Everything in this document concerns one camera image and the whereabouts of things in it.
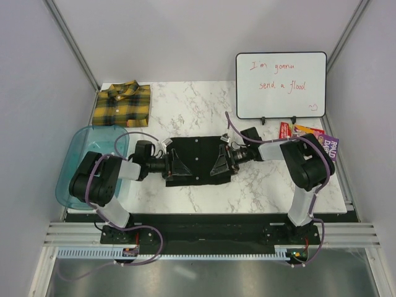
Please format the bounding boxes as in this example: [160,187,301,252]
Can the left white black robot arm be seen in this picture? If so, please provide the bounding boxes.
[69,140,193,243]

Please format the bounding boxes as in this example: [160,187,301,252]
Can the right aluminium corner post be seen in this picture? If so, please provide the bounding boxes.
[327,0,372,74]

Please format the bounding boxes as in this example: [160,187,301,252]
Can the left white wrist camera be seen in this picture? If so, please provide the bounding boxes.
[160,138,173,150]

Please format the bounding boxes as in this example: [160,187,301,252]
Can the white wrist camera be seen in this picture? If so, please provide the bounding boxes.
[160,138,173,150]
[220,134,231,145]

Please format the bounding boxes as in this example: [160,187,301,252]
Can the left aluminium corner post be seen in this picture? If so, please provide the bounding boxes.
[43,0,100,92]

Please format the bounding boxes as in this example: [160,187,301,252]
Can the black long sleeve shirt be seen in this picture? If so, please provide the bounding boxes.
[165,136,231,187]

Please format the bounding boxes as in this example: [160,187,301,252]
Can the aluminium corner post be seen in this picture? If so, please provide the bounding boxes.
[327,0,372,74]
[43,0,100,92]

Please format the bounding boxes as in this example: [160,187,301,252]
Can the Roald Dahl paperback book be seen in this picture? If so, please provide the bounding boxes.
[278,122,339,162]

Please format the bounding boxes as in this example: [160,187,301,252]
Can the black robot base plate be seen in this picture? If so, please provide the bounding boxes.
[100,214,320,254]

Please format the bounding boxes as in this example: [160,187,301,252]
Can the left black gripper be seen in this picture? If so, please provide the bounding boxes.
[145,149,191,181]

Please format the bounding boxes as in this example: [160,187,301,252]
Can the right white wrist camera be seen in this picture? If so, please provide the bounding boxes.
[220,134,231,145]

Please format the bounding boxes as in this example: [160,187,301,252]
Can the aluminium frame rail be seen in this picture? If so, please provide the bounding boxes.
[44,223,380,248]

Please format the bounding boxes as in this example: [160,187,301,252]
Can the white dry-erase board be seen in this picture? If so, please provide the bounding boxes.
[235,51,327,119]

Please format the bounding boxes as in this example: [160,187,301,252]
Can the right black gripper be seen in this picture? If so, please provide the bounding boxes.
[211,144,251,179]

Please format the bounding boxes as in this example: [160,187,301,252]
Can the teal transparent plastic bin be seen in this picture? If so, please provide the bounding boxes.
[55,126,129,212]

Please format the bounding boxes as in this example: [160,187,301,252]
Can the yellow plaid folded shirt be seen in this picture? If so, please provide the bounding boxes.
[92,80,151,127]

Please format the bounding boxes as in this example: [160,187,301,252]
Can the white slotted cable duct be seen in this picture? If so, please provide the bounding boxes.
[56,247,290,261]

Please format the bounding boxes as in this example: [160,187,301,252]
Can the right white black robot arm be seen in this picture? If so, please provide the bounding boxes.
[209,127,335,244]

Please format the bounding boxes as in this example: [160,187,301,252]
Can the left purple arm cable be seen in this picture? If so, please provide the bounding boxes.
[83,132,165,223]

